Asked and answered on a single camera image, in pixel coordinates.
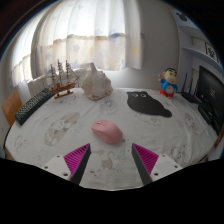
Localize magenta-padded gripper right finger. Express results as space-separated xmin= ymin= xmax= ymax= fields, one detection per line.
xmin=131 ymin=142 xmax=184 ymax=186

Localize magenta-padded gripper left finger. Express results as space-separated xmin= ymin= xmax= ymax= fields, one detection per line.
xmin=41 ymin=143 xmax=92 ymax=186

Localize pink computer mouse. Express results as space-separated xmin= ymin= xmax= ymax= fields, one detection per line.
xmin=91 ymin=119 xmax=124 ymax=145

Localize black cat-shaped mouse pad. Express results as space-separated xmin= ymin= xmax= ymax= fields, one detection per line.
xmin=126 ymin=90 xmax=173 ymax=118

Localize white printed tablecloth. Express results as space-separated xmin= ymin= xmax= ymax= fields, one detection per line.
xmin=3 ymin=87 xmax=219 ymax=191

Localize black keyboard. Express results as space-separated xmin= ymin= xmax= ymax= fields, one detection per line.
xmin=13 ymin=87 xmax=54 ymax=126

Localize wooden model sailing ship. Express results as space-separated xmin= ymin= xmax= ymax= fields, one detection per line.
xmin=49 ymin=59 xmax=81 ymax=100

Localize black router with antennas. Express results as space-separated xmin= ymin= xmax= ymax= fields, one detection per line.
xmin=180 ymin=72 xmax=201 ymax=104

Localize black box device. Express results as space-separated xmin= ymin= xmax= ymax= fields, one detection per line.
xmin=198 ymin=103 xmax=224 ymax=135

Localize large white conch shell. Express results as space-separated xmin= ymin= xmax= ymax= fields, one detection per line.
xmin=81 ymin=62 xmax=114 ymax=101

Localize cartoon boy figurine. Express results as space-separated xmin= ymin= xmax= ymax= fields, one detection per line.
xmin=157 ymin=67 xmax=179 ymax=98

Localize white radiator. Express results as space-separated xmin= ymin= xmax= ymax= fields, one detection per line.
xmin=27 ymin=68 xmax=98 ymax=98

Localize wooden chair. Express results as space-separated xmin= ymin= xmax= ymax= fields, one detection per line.
xmin=1 ymin=90 xmax=24 ymax=128

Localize black monitor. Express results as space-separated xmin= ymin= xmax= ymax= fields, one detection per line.
xmin=195 ymin=65 xmax=224 ymax=118

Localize white star-print curtain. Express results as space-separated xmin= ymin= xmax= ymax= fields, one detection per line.
xmin=11 ymin=0 xmax=144 ymax=88

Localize white wall shelf unit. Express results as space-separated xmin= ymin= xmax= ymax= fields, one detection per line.
xmin=173 ymin=8 xmax=224 ymax=88

